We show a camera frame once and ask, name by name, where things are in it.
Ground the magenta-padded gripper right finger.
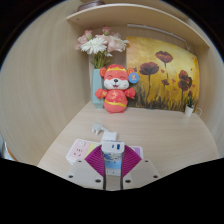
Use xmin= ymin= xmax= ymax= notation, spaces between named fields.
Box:
xmin=120 ymin=145 xmax=162 ymax=191

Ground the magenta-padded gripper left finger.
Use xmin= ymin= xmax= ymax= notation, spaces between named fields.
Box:
xmin=65 ymin=144 xmax=107 ymax=191

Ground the white charger with blue picture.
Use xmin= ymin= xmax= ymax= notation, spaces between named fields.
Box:
xmin=100 ymin=140 xmax=126 ymax=177

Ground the pastel multicolour power strip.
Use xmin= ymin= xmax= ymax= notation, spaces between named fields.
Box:
xmin=65 ymin=138 xmax=145 ymax=166

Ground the white adapter block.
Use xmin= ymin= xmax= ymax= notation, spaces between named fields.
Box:
xmin=100 ymin=130 xmax=119 ymax=143

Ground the white power plug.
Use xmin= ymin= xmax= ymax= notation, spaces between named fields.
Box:
xmin=91 ymin=122 xmax=108 ymax=136

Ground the red plush mouse toy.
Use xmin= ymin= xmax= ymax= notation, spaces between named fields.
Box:
xmin=94 ymin=63 xmax=140 ymax=115

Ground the pale teal vase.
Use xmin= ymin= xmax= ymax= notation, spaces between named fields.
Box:
xmin=91 ymin=68 xmax=105 ymax=110

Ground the small potted plant white pot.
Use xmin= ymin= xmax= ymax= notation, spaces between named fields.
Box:
xmin=184 ymin=94 xmax=196 ymax=118

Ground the yellow poppy flower painting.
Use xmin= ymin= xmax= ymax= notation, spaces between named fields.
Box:
xmin=125 ymin=35 xmax=201 ymax=112

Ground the pink and white flower bouquet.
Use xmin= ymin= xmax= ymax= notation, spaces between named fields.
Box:
xmin=75 ymin=26 xmax=130 ymax=70

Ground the white light bar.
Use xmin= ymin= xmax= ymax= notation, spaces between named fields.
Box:
xmin=126 ymin=23 xmax=195 ymax=51

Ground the wooden shelf unit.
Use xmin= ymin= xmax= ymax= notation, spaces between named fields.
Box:
xmin=66 ymin=0 xmax=211 ymax=48

